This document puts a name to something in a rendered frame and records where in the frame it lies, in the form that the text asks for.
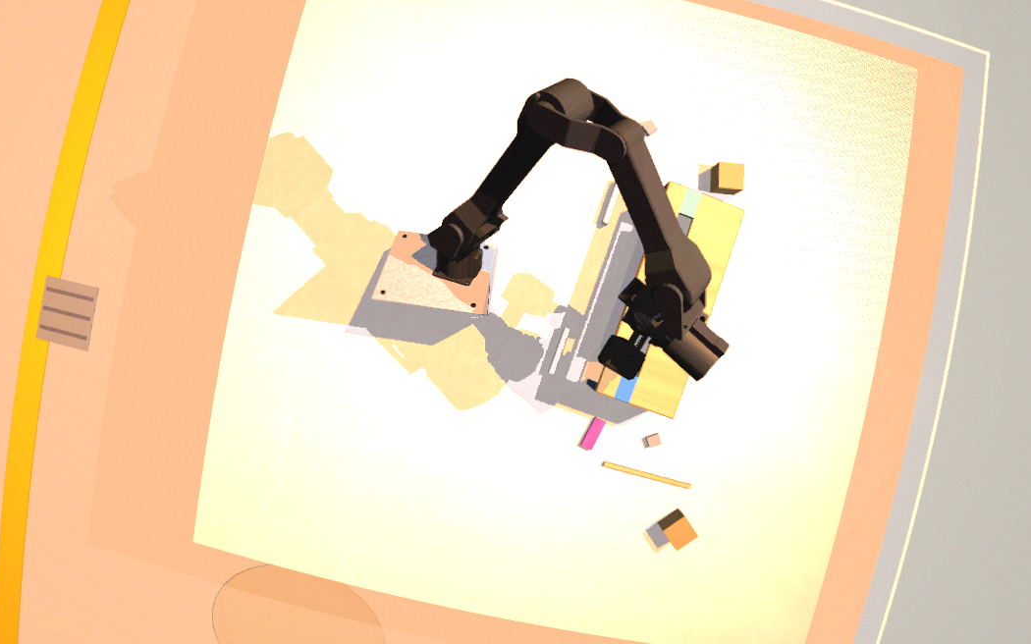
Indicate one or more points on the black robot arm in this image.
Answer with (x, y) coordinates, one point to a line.
(675, 271)

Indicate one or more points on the pale orange thin bar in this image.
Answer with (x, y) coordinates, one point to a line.
(646, 474)

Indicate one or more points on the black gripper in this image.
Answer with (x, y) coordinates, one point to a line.
(621, 355)

